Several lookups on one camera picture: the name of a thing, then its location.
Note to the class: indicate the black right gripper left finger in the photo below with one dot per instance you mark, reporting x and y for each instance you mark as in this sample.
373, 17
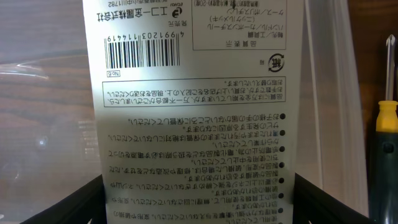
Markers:
85, 205

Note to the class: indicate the white blue tool box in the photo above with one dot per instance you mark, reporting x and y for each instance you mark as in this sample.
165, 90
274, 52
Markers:
196, 107

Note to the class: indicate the clear plastic container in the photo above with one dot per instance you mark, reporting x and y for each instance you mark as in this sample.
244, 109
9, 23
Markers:
49, 146

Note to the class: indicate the yellow black screwdriver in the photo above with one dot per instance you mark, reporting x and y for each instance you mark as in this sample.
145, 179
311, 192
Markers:
382, 172

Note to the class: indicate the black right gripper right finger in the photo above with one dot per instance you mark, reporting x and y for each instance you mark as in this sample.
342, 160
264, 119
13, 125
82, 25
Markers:
313, 205

